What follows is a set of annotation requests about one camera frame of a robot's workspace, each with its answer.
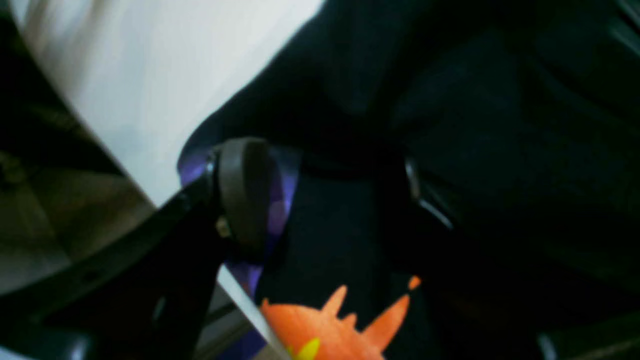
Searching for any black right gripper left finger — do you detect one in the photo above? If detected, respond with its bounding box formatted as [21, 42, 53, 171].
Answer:
[1, 137, 274, 360]

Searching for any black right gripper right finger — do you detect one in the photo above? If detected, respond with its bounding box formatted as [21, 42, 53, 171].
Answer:
[380, 152, 639, 360]

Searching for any black T-shirt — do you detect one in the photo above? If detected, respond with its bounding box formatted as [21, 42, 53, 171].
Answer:
[177, 0, 640, 360]

